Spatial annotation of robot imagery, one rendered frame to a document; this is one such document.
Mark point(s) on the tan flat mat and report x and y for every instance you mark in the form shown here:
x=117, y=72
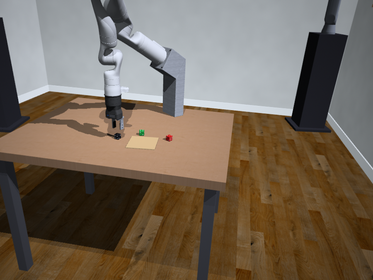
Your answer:
x=146, y=143

